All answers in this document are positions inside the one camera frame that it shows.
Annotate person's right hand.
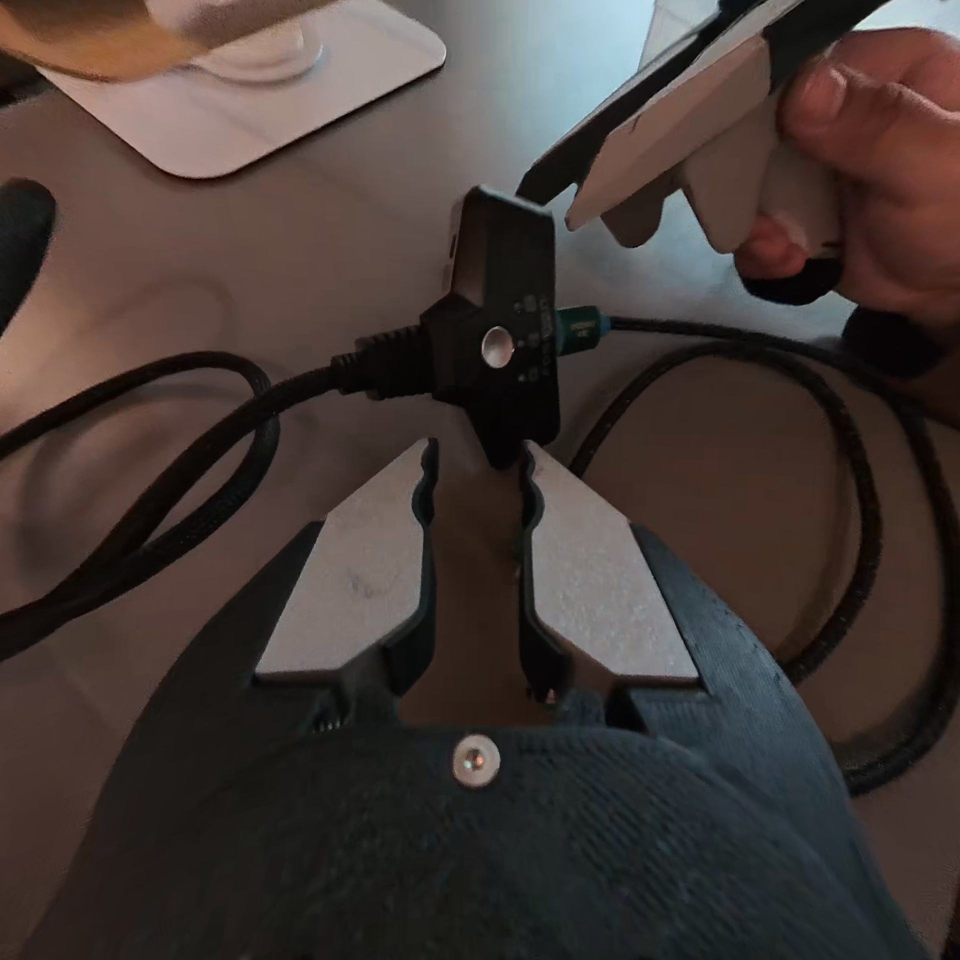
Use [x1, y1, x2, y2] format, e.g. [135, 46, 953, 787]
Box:
[735, 28, 960, 406]

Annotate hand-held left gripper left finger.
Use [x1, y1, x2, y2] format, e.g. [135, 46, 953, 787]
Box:
[253, 438, 440, 697]

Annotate black braided switch cable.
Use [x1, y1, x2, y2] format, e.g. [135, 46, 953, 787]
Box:
[0, 324, 438, 663]

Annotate black display with white stand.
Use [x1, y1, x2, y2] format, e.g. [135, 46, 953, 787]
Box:
[0, 0, 449, 183]

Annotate dark rounded object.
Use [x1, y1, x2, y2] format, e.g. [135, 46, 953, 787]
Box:
[0, 178, 59, 340]

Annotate black hdmi cable green plugs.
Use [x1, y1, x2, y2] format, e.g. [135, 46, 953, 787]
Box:
[555, 303, 960, 798]

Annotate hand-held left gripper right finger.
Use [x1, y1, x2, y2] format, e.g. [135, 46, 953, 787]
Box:
[519, 440, 704, 704]

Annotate black hdmi switch box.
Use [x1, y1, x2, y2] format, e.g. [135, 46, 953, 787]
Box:
[418, 184, 565, 471]

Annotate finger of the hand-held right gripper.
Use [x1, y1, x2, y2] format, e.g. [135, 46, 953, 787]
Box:
[564, 39, 779, 231]
[516, 0, 798, 207]

